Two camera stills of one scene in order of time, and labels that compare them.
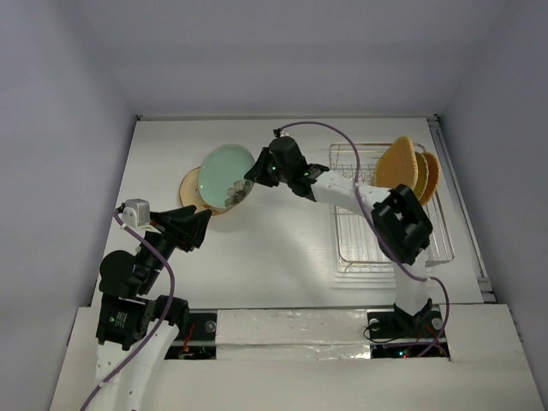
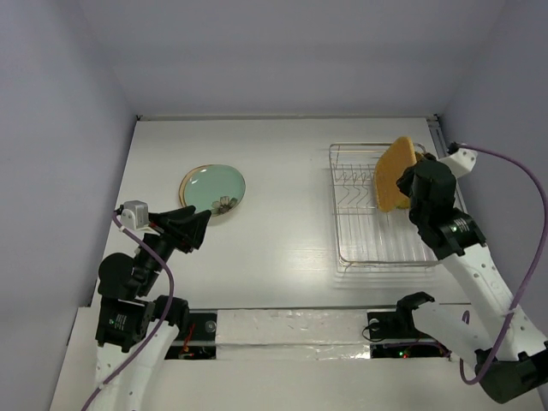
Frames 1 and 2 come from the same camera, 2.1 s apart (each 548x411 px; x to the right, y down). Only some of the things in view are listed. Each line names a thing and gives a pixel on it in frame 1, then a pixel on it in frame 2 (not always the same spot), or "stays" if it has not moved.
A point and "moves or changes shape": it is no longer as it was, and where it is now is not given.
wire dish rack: [357, 240] stays
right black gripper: [269, 162] → [422, 188]
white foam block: [288, 334] stays
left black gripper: [183, 224] stays
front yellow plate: [397, 164] stays
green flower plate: [221, 175] moves or changes shape
